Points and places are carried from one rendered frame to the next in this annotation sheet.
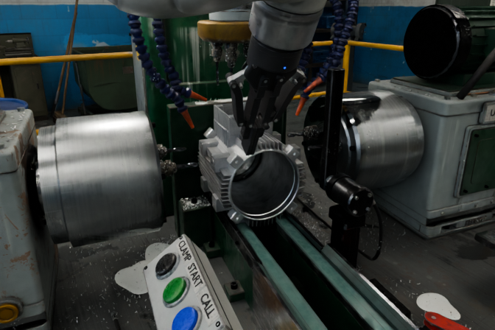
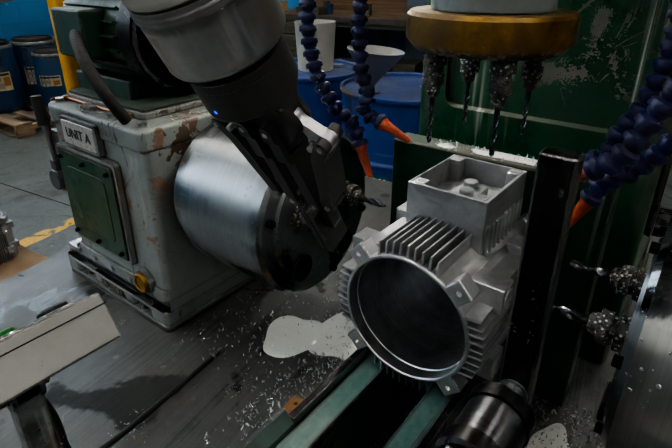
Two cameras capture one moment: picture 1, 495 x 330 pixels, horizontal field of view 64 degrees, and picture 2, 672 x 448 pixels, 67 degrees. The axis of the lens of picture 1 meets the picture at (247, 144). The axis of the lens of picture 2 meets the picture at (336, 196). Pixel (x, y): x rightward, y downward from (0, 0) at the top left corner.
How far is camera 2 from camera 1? 0.59 m
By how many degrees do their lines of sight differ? 55
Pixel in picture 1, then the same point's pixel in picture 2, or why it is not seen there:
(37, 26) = not seen: outside the picture
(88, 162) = (208, 171)
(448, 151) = not seen: outside the picture
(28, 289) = (157, 272)
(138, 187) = (236, 223)
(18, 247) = (149, 228)
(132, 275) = (289, 328)
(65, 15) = not seen: outside the picture
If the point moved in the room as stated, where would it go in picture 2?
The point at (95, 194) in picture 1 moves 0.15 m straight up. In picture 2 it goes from (202, 209) to (189, 105)
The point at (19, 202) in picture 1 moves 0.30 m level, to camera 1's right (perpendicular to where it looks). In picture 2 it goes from (149, 185) to (214, 282)
